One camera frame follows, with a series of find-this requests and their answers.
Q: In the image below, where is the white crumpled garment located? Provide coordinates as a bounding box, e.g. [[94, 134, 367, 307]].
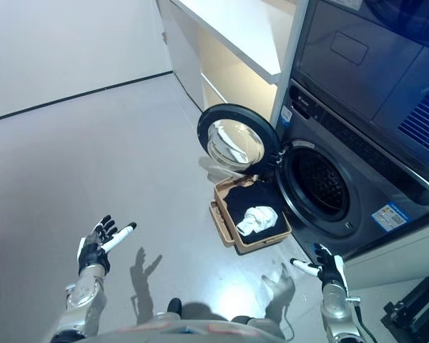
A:
[[235, 205, 279, 237]]

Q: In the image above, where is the silver robot torso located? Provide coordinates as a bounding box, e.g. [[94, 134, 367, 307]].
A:
[[77, 310, 287, 343]]

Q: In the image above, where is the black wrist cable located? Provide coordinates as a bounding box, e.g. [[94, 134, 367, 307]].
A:
[[346, 296, 378, 343]]

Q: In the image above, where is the round washing machine door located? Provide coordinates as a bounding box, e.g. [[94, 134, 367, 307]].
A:
[[196, 104, 277, 177]]

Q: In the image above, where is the dark grey washing machine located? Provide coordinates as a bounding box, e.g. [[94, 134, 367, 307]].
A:
[[271, 0, 429, 262]]

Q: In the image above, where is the white shelf cabinet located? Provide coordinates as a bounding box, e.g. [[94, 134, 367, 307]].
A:
[[157, 0, 310, 124]]

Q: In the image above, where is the black robot foot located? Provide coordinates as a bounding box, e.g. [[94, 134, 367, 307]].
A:
[[167, 298, 183, 317]]

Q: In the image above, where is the black metal stand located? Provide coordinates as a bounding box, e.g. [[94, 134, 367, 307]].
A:
[[380, 274, 429, 343]]

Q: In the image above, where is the black garment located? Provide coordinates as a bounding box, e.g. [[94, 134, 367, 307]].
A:
[[224, 182, 286, 247]]

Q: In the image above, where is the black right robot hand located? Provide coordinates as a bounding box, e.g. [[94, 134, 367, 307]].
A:
[[290, 242, 348, 288]]

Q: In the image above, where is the tan plastic laundry basket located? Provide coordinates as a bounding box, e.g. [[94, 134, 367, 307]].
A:
[[209, 174, 292, 255]]

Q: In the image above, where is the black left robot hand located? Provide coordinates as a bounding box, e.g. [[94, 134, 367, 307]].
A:
[[77, 214, 138, 277]]

